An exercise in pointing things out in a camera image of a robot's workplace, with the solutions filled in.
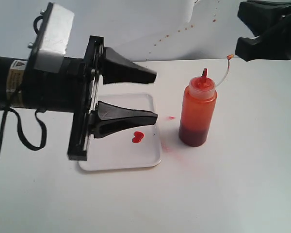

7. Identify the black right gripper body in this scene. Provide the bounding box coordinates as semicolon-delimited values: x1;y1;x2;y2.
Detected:
260;15;291;60

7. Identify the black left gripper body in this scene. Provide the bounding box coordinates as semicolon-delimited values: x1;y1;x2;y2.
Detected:
24;35;104;161

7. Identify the ketchup squeeze bottle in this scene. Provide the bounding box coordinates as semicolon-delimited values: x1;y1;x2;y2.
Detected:
178;54;233;148

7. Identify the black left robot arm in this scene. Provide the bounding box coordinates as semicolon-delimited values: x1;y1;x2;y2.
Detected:
0;36;158;161

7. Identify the red ketchup blob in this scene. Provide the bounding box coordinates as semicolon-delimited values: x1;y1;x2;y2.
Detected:
131;131;145;143

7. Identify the white rectangular plastic tray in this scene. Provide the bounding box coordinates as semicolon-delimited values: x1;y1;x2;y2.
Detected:
78;93;161;172

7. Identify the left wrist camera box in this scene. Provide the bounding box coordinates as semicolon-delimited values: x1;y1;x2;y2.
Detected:
26;2;74;73

